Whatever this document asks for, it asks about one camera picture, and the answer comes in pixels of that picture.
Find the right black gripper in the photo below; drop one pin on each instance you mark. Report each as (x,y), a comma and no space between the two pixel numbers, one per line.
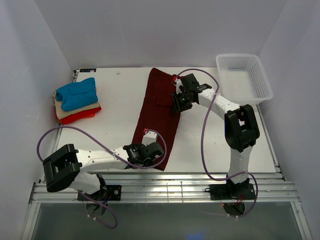
(180,107)

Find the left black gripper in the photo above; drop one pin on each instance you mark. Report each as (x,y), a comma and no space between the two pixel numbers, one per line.
(150,163)

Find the dark red t shirt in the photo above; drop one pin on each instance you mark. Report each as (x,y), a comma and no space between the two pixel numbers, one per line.
(156,112)

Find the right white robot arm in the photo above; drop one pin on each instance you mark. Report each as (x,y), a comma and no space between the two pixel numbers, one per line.
(241,129)

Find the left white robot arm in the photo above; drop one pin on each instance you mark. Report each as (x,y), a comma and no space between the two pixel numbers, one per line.
(72,168)

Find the white plastic basket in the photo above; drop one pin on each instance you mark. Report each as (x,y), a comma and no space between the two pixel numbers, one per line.
(243,79)

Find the red-orange folded t shirt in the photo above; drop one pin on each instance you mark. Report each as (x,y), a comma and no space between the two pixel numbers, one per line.
(79,115)

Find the beige folded t shirt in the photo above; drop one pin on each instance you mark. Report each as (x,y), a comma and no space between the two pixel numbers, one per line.
(60,113)

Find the blue folded t shirt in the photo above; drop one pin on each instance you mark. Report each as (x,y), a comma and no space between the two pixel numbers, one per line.
(77,95)

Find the aluminium rail frame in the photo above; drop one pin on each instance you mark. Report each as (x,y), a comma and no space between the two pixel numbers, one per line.
(170,204)

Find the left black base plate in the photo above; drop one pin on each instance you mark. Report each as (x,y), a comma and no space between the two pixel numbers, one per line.
(108,192)

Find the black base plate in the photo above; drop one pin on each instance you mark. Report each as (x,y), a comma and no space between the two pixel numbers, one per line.
(108,192)
(225,192)

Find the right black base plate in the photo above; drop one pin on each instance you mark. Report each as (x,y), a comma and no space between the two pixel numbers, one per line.
(225,192)

